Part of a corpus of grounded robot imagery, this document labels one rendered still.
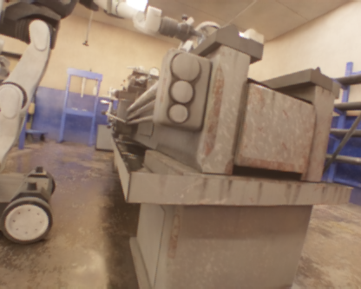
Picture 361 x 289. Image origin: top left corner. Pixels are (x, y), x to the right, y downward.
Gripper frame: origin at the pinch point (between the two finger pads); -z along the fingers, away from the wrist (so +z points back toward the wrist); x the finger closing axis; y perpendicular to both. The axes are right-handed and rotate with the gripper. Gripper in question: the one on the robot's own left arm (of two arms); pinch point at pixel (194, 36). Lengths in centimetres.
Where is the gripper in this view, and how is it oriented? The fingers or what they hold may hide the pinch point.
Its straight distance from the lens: 118.2
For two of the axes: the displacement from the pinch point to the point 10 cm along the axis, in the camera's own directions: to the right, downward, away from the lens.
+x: 3.6, 1.2, -9.3
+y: 1.6, -9.9, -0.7
